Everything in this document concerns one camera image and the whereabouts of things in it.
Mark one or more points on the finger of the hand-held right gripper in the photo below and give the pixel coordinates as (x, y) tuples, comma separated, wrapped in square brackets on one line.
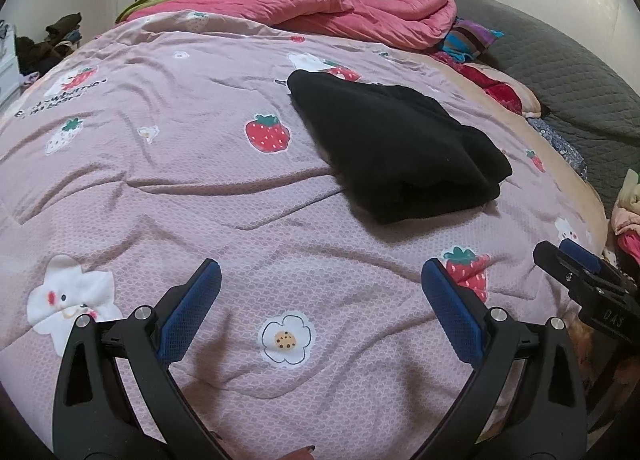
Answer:
[(555, 265), (582, 255)]

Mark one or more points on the pink strawberry printed blanket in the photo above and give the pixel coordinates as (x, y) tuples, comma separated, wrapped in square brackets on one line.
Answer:
[(200, 190)]

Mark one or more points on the blue floral cloth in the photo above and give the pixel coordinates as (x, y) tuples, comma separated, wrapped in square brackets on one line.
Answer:
[(560, 144)]

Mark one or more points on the pink comforter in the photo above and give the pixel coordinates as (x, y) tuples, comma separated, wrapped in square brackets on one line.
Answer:
[(350, 9)]

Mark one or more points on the striped colourful pillow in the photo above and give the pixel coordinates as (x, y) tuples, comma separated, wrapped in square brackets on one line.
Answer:
[(470, 37)]

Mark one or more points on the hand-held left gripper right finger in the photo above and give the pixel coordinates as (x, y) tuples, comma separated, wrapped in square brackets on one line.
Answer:
[(450, 315)]

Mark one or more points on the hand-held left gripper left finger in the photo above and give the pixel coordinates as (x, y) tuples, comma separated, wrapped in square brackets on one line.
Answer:
[(195, 305)]

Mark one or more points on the person's left hand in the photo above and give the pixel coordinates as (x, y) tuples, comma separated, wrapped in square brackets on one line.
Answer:
[(300, 454)]

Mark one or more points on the black sweater with orange cuffs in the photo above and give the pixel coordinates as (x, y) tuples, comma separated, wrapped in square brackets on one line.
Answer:
[(400, 149)]

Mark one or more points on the white drawer cabinet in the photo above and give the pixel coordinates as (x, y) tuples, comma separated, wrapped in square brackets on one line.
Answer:
[(7, 74)]

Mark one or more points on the pink and cream clothes pile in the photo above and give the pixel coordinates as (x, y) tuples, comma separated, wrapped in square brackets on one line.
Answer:
[(627, 210)]

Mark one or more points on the pile of dark clothes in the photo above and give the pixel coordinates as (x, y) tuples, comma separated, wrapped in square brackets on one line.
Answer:
[(62, 24)]

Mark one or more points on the red floral pillow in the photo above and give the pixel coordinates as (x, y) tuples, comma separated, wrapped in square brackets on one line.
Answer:
[(500, 89)]

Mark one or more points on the grey quilted headboard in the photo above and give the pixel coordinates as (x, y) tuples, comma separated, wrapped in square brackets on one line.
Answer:
[(575, 64)]

